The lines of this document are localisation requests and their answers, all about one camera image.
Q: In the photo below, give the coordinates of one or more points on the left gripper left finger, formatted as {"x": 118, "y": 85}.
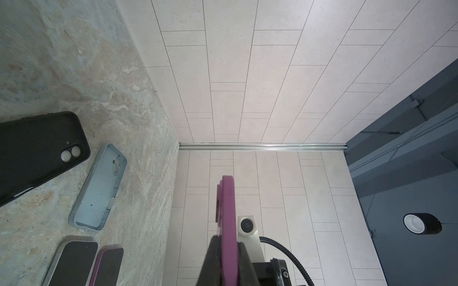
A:
{"x": 211, "y": 273}

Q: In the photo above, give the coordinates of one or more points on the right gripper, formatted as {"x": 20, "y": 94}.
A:
{"x": 273, "y": 273}

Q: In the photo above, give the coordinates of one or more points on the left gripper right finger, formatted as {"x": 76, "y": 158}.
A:
{"x": 246, "y": 272}

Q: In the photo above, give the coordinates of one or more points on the purple-edged black phone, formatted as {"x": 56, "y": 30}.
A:
{"x": 226, "y": 220}

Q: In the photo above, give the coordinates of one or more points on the right black phone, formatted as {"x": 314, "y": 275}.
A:
{"x": 107, "y": 266}

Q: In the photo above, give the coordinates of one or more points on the light blue phone case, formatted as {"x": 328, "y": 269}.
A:
{"x": 94, "y": 202}

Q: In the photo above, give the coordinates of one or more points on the middle black phone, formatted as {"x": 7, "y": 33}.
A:
{"x": 72, "y": 262}

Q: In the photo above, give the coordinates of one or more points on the black phone case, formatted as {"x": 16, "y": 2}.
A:
{"x": 36, "y": 149}

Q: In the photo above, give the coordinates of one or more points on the round ceiling spotlight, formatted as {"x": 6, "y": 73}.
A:
{"x": 422, "y": 223}

